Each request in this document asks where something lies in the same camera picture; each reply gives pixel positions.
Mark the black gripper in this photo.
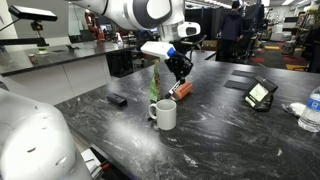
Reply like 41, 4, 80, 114
164, 52, 194, 87

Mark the white ceramic mug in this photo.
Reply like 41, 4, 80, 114
148, 98, 178, 131

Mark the orange rectangular block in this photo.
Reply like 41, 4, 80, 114
170, 80, 194, 102

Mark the green snack bag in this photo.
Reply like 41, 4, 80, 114
148, 59, 163, 104

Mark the cardboard box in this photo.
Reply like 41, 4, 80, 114
200, 39, 219, 52

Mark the black flat mat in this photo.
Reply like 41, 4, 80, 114
231, 69, 258, 79
223, 79, 253, 91

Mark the small black box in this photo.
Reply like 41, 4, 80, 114
106, 93, 129, 109

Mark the person in dark clothes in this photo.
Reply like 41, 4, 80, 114
217, 0, 245, 63

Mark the black office chair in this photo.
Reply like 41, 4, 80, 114
233, 30, 257, 63

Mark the black tilted display device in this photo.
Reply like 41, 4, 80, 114
242, 76, 279, 112

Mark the crumpled clear plastic wrapper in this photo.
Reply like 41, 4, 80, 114
281, 101, 307, 118

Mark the white cabinet with dark counter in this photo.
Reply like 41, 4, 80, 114
0, 40, 134, 106

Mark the clear water bottle blue label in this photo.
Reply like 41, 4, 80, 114
297, 86, 320, 134

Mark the small brown can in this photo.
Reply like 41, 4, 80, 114
27, 53, 39, 65

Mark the white box with cables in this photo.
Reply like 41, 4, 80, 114
81, 148, 112, 180

